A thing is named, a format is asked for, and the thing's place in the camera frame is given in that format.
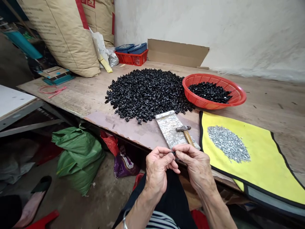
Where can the yellow cloth with black trim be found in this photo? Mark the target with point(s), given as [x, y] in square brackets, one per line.
[262, 171]

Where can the brown paper sack red stripe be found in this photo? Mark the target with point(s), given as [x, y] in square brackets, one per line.
[101, 19]

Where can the white paper bag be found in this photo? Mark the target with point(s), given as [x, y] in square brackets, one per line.
[100, 45]

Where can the yellow paper strip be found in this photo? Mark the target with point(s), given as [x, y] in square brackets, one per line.
[106, 64]

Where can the clear plastic bag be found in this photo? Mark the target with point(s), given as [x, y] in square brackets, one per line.
[113, 58]

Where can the person's body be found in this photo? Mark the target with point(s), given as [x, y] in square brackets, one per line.
[160, 220]

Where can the green woven sack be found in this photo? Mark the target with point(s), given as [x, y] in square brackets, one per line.
[78, 157]

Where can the teal bench device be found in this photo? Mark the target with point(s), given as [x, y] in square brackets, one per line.
[57, 76]

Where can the grey plastic bag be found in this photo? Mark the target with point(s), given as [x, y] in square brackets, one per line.
[16, 162]

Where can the pink slipper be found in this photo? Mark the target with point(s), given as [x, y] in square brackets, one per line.
[33, 202]

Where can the grey metal block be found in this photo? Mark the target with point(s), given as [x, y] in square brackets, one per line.
[170, 128]

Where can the person's legs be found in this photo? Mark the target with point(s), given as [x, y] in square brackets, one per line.
[174, 198]

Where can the red round plastic basket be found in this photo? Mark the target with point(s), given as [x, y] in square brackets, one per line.
[214, 105]

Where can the blue plastic box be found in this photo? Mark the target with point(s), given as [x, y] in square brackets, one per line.
[124, 47]
[139, 49]

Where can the large brown paper sack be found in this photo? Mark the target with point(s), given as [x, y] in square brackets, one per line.
[62, 35]

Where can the white topped side table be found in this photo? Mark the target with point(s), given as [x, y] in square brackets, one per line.
[14, 100]

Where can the person's left hand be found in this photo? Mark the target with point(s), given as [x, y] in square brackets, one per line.
[156, 167]

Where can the red rectangular plastic crate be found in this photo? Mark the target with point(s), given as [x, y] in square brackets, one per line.
[129, 59]

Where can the pile of small silver nails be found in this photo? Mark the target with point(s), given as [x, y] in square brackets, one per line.
[228, 143]

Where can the red plastic bag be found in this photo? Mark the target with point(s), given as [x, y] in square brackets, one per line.
[110, 143]

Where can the heap of finished black parts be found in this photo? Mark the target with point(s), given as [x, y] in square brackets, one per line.
[209, 91]

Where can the pile of black plastic parts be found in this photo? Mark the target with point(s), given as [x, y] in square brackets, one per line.
[147, 93]

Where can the purple printed bag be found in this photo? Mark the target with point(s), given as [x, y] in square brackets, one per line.
[125, 164]

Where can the red flat plastic piece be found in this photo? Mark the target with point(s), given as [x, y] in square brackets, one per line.
[44, 220]

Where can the teal slanted panel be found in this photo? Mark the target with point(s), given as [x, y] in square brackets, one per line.
[23, 44]

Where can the person's right hand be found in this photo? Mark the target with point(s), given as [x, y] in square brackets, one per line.
[197, 164]

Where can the brown cardboard sheet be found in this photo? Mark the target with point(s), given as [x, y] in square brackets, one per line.
[176, 53]

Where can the small black plastic clip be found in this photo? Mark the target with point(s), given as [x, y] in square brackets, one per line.
[174, 152]

